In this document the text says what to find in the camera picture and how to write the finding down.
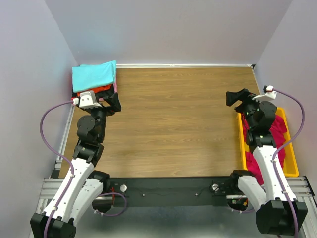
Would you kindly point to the folded cyan t shirt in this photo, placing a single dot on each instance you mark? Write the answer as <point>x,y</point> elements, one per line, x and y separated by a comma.
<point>86,77</point>

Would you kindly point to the aluminium extrusion frame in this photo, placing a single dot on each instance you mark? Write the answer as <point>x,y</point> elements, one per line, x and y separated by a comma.
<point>174,123</point>

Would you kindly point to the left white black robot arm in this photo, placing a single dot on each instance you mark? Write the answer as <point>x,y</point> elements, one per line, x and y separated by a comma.
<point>82,183</point>

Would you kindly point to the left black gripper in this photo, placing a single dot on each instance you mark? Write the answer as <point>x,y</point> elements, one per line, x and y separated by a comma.
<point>107,106</point>

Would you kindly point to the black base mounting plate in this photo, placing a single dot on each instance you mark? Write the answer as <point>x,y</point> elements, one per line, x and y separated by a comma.
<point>176,191</point>

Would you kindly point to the folded black t shirt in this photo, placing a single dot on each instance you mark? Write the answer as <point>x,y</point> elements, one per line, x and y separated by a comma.
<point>84,98</point>

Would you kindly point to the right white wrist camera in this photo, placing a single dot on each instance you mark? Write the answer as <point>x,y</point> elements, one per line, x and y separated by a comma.
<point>269,94</point>

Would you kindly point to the red t shirt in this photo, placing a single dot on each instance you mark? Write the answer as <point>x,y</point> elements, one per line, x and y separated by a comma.
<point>275,137</point>

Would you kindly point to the yellow plastic bin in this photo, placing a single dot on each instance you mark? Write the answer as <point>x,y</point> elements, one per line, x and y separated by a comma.
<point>287,160</point>

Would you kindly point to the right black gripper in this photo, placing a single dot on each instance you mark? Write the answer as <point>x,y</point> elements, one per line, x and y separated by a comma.
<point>243,102</point>

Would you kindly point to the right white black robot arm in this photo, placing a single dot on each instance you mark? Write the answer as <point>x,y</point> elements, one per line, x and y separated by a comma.
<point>278,211</point>

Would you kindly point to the folded orange t shirt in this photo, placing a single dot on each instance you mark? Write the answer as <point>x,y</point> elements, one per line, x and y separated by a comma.
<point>99,89</point>

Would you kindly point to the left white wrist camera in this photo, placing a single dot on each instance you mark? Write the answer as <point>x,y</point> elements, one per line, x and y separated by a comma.
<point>87,105</point>

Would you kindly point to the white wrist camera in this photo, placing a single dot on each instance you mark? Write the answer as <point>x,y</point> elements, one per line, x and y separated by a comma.
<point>87,105</point>
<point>269,94</point>

